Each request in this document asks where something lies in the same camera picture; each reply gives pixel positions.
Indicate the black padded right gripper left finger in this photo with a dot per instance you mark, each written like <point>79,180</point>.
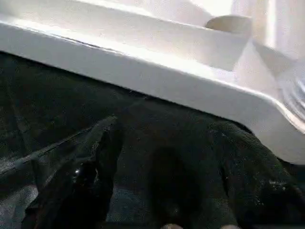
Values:
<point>78,186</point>

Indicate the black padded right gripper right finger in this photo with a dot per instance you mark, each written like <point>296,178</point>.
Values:
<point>257,186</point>

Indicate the white plastic table leg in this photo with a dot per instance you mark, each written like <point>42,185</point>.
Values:
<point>295,95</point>

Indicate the white plastic table top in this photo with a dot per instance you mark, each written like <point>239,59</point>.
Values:
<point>143,47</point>

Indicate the black plastic mat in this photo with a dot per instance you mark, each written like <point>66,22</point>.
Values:
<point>59,95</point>

